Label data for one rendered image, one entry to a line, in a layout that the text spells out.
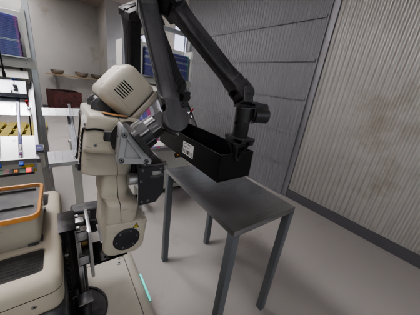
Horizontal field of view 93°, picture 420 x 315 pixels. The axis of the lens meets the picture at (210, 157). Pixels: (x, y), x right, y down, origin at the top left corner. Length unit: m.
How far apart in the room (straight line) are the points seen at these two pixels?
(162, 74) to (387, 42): 2.40
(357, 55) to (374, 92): 0.43
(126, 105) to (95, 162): 0.22
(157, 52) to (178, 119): 0.21
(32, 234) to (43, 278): 0.15
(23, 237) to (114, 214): 0.25
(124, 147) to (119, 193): 0.30
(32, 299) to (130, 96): 0.62
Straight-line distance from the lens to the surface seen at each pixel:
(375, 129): 2.66
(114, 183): 0.84
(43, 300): 0.81
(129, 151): 0.61
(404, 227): 2.80
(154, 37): 0.70
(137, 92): 0.73
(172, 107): 0.61
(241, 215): 0.99
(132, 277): 1.40
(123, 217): 0.88
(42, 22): 8.82
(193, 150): 0.88
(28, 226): 0.84
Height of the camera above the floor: 1.35
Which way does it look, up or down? 19 degrees down
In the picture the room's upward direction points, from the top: 8 degrees clockwise
